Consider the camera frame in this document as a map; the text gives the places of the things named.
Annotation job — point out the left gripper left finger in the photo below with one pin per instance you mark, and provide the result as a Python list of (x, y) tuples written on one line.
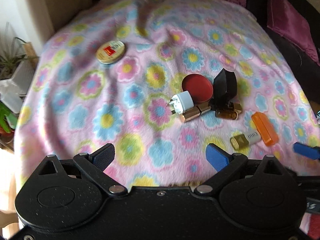
[(92, 166)]

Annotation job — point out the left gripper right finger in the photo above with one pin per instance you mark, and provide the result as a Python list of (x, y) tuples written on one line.
[(227, 165)]

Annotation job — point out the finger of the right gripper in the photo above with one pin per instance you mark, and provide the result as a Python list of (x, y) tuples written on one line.
[(307, 151)]

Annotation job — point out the gold white Cielo perfume bottle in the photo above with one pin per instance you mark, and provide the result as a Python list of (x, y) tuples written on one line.
[(245, 139)]

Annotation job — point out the white UK plug adapter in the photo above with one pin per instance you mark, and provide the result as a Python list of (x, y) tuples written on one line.
[(181, 102)]

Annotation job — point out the orange plastic case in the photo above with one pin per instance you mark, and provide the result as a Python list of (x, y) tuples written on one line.
[(265, 129)]

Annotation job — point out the rose gold lipstick tube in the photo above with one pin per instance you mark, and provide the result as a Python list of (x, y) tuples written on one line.
[(195, 112)]

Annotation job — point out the black leather sofa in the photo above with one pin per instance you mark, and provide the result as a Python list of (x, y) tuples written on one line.
[(305, 70)]

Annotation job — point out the white plant pot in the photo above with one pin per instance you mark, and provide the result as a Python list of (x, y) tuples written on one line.
[(20, 81)]

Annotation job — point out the pink floral fleece blanket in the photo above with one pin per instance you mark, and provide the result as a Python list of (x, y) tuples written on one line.
[(77, 104)]

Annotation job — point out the round gold tin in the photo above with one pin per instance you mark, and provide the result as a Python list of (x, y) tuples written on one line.
[(110, 52)]

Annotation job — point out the potted green plant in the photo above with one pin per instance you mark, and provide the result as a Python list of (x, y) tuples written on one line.
[(14, 51)]

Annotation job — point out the magenta satin cushion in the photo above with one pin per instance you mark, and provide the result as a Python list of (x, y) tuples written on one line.
[(287, 22)]

